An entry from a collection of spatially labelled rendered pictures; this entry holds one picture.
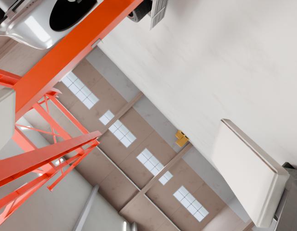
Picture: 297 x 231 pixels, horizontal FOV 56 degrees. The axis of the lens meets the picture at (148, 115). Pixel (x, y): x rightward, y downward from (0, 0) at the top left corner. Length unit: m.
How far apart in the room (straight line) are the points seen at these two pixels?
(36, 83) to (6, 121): 2.04
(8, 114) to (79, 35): 2.03
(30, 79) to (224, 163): 2.10
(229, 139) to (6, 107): 0.13
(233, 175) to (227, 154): 0.01
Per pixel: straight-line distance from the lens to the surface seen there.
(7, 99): 0.17
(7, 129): 0.18
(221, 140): 0.18
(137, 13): 3.38
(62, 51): 2.20
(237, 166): 0.16
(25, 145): 6.09
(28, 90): 2.23
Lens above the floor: 1.30
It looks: 2 degrees down
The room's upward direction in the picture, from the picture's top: 134 degrees counter-clockwise
